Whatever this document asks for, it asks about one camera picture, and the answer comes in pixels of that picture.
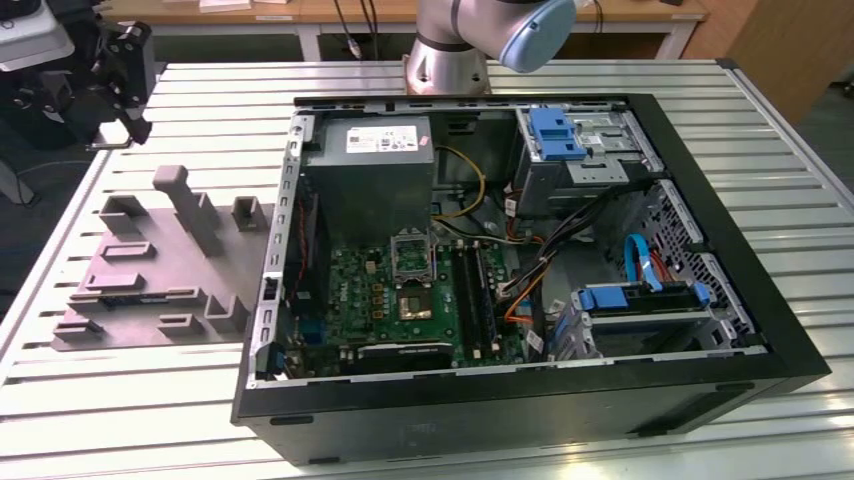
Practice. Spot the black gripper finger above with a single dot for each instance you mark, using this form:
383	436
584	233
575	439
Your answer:
129	65
46	92

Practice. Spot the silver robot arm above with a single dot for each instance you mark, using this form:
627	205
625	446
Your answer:
440	65

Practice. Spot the CPU socket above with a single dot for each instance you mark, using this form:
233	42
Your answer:
416	306

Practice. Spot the white box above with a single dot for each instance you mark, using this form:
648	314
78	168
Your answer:
225	5

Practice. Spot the grey parts rack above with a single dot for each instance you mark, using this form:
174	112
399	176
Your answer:
180	280

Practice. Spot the dark green RAM stick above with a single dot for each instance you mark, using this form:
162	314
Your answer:
133	301

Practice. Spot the grey power supply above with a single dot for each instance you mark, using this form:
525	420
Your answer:
373	190

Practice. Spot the black case fan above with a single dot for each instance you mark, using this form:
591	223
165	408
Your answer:
319	270

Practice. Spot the white four pin connector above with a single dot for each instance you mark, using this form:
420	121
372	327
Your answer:
369	266

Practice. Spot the green motherboard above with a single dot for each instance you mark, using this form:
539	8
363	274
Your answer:
360	305

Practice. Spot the black RAM slot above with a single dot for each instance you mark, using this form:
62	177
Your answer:
480	297
472	297
464	297

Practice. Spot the black graphics card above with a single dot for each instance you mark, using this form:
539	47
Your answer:
403	352

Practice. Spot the silver drive cage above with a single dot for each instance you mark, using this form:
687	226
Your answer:
587	175

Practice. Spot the hard disk in blue carrier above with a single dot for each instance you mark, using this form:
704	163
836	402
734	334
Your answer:
603	299

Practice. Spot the black PC case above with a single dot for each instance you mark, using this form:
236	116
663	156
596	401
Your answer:
467	415

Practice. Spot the silver disk bay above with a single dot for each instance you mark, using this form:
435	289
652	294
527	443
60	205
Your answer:
649	316

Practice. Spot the wooden cabinet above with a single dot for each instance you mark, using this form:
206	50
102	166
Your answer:
780	50

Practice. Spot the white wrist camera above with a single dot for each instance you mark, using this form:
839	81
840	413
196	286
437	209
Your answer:
33	40

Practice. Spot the blue drive bracket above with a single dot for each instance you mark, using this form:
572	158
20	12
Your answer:
549	135

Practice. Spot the wooden desk white frame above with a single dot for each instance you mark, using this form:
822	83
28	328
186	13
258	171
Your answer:
633	11

